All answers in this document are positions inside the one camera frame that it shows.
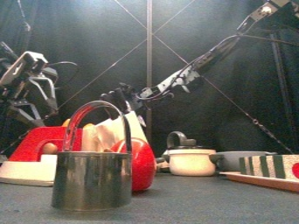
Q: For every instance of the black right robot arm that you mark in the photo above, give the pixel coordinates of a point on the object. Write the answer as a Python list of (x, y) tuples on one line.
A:
[(218, 52)]

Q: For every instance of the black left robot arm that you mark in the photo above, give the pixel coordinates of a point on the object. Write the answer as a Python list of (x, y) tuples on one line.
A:
[(15, 110)]

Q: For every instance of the pink sushi tray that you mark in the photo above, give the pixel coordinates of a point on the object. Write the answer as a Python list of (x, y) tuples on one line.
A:
[(265, 183)]

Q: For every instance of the white toy knife block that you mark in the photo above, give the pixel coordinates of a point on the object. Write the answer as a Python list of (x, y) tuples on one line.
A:
[(116, 131)]

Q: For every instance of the small tan round ball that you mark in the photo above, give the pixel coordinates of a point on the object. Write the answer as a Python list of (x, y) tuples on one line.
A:
[(50, 148)]

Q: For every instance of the black pot lid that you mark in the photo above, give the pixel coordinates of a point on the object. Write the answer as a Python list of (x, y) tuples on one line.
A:
[(191, 147)]

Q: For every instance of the white toy pot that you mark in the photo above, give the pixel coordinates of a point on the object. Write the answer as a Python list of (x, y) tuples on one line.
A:
[(191, 162)]

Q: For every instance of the glossy red round toy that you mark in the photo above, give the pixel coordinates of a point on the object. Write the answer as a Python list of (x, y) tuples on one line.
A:
[(144, 166)]

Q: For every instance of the grey toy pot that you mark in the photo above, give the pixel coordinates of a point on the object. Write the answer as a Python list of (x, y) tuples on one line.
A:
[(235, 161)]

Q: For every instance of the vertical metal frame pole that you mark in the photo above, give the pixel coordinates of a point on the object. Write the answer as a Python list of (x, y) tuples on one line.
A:
[(150, 58)]

